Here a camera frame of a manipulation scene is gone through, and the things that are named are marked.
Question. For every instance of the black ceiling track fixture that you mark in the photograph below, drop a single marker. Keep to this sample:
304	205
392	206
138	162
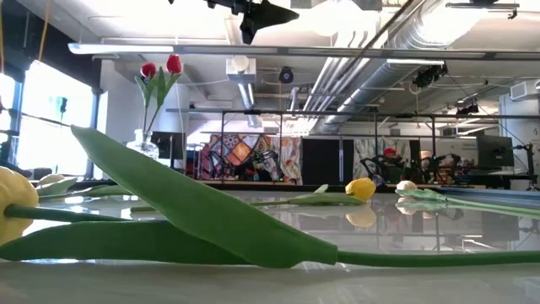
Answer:
481	5

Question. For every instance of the clear glass vase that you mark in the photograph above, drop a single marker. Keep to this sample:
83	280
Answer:
143	148

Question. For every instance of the white ceiling junction box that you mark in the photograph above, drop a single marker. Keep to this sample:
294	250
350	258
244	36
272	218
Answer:
240	63

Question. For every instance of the white wall vent unit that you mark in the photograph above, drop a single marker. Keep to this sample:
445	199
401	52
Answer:
519	90

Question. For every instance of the black aluminium table frame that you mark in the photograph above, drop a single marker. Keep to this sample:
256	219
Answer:
261	187

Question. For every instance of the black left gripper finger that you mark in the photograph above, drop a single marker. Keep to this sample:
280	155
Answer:
228	3
266	14

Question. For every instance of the black ceiling camera rig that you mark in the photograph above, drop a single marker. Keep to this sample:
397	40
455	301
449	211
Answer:
428	76

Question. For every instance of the black cabinet panel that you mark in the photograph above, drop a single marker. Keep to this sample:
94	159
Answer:
329	162

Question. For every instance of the large bright window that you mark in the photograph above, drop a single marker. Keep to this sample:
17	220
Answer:
55	105

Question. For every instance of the dull red artificial tulip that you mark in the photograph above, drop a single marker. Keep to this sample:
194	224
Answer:
148	70

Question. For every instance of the person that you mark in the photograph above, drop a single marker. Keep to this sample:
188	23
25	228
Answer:
390	151

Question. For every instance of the pale peach artificial tulip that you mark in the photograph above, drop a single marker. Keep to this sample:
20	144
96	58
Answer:
55	186
406	185

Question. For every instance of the bright red artificial tulip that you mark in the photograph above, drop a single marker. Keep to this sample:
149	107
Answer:
174	64

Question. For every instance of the black tripod stand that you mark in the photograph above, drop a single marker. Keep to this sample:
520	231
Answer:
530	164

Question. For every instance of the black computer monitor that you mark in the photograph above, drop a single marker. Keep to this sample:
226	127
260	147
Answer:
169	144
494	151

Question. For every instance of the white patterned cloth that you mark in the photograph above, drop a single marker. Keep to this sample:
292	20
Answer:
367	148

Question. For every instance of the colourful patchwork quilt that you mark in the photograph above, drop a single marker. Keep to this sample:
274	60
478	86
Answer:
240	150

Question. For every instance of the yellow artificial tulip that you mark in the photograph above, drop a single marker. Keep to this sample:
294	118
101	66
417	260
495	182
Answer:
202	211
360	188

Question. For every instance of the black dome ceiling device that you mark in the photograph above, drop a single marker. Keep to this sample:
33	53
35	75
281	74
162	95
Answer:
286	75

